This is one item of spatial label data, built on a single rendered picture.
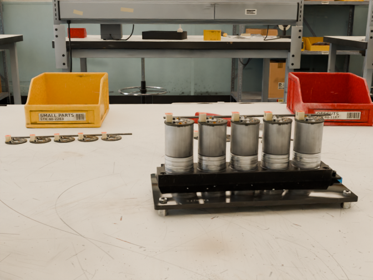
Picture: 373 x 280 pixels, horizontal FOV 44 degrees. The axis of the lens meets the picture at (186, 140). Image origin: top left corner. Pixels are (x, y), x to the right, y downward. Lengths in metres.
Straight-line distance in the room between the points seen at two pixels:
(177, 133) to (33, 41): 4.53
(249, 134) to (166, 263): 0.14
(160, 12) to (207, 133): 2.23
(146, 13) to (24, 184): 2.20
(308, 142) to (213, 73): 4.39
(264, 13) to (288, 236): 2.36
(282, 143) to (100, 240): 0.17
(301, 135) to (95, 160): 0.22
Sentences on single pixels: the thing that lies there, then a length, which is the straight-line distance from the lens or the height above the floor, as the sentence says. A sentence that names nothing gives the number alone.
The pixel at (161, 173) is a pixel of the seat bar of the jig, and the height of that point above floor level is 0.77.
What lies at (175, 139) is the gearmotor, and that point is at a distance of 0.38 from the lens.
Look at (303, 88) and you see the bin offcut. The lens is 0.77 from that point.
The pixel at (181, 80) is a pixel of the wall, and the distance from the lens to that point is 4.77.
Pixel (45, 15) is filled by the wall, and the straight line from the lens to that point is 4.84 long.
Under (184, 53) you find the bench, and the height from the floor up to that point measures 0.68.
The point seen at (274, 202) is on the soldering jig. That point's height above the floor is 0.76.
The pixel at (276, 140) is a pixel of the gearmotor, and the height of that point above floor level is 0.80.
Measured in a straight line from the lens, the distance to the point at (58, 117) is 0.64.
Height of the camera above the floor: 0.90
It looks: 15 degrees down
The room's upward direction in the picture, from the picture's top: straight up
